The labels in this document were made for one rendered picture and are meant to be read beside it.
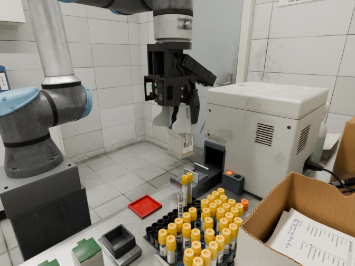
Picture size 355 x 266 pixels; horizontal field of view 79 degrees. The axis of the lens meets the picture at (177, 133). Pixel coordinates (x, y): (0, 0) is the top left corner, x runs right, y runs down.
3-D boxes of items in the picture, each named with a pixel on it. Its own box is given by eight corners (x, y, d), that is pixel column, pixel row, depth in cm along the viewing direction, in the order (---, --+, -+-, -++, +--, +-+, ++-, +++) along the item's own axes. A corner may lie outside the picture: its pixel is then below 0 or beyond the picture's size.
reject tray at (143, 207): (147, 196, 64) (147, 193, 64) (162, 207, 60) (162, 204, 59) (127, 207, 60) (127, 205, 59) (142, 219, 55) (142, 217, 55)
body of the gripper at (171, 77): (144, 104, 46) (140, 42, 41) (175, 98, 51) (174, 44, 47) (166, 110, 40) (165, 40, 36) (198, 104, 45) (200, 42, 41)
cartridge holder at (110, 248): (119, 230, 52) (118, 218, 50) (142, 253, 46) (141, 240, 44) (98, 244, 48) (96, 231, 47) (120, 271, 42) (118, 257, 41)
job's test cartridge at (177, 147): (180, 159, 49) (181, 133, 46) (168, 152, 52) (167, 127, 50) (193, 154, 51) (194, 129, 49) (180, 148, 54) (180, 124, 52)
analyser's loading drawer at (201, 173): (211, 164, 78) (212, 152, 76) (226, 171, 74) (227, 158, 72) (170, 188, 64) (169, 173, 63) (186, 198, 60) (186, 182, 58)
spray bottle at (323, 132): (298, 152, 93) (310, 96, 85) (322, 159, 87) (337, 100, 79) (291, 158, 88) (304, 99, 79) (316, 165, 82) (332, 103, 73)
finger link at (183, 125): (170, 150, 45) (163, 107, 43) (190, 143, 49) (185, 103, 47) (179, 152, 43) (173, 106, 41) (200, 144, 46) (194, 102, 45)
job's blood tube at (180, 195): (180, 225, 53) (180, 190, 49) (184, 228, 52) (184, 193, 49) (176, 228, 52) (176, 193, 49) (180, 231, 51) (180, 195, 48)
